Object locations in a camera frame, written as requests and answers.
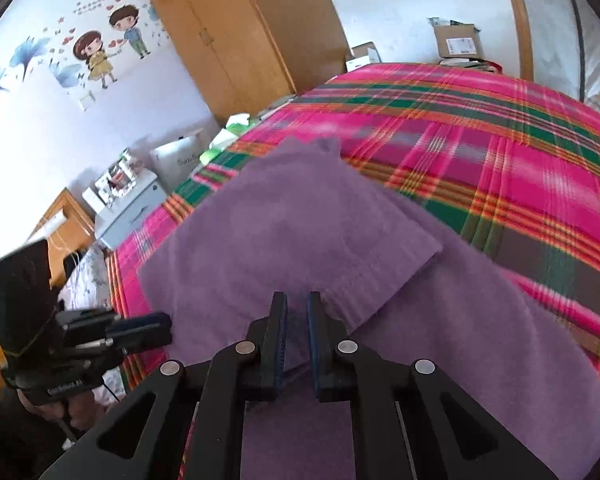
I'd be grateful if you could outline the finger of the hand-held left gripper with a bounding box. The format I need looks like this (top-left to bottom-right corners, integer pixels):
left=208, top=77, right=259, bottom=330
left=110, top=311, right=174, bottom=335
left=106, top=331, right=174, bottom=357

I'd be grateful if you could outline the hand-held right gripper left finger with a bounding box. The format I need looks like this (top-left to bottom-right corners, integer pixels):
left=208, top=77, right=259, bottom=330
left=37, top=291, right=289, bottom=480

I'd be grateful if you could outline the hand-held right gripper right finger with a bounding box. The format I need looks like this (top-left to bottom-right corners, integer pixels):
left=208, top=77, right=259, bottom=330
left=307, top=291, right=561, bottom=480

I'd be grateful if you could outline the purple fleece garment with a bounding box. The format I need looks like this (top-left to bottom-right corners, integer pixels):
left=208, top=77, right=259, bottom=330
left=137, top=137, right=600, bottom=480

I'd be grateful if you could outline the person's left hand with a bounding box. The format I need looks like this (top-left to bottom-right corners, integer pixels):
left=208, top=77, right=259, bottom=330
left=19, top=381, right=107, bottom=435

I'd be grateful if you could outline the floral bedding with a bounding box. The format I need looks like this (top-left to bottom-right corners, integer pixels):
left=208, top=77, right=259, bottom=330
left=59, top=246, right=112, bottom=361

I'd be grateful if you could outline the wooden headboard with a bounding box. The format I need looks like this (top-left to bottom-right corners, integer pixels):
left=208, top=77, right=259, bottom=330
left=27, top=187, right=97, bottom=262

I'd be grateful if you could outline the grey nightstand cabinet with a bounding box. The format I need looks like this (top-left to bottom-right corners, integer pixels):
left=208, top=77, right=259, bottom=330
left=82, top=170, right=170, bottom=252

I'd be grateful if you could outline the small bottles and boxes cluster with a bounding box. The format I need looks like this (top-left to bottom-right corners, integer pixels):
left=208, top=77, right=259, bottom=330
left=94, top=149, right=144, bottom=206

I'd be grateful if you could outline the white paper bag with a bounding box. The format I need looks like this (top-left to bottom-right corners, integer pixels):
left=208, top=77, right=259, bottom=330
left=149, top=129, right=207, bottom=192

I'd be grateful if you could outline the green white tissue pack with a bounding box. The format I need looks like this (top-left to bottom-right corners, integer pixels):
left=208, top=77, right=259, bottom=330
left=225, top=114, right=254, bottom=134
left=200, top=130, right=242, bottom=167

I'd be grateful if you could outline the pink plaid blanket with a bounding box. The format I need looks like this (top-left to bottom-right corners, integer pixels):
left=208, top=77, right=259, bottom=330
left=105, top=60, right=600, bottom=480

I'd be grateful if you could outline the white cardboard box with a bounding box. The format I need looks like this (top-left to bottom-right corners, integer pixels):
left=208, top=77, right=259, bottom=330
left=346, top=41, right=382, bottom=74

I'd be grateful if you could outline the wooden wardrobe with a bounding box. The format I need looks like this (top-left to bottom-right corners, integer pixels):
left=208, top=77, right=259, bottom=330
left=130, top=0, right=352, bottom=126

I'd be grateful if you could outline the brown cardboard box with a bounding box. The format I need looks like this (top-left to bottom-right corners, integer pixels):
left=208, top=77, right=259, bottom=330
left=431, top=21, right=484, bottom=62

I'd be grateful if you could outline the clear plastic door curtain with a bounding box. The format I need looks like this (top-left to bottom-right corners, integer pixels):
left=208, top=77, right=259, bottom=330
left=522, top=0, right=600, bottom=122

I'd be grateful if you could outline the cartoon wall sticker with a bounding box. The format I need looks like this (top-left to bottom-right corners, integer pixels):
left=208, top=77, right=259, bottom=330
left=0, top=0, right=162, bottom=107

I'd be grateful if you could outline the wooden door frame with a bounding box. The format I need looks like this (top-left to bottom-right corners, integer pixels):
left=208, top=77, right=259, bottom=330
left=497, top=0, right=535, bottom=82

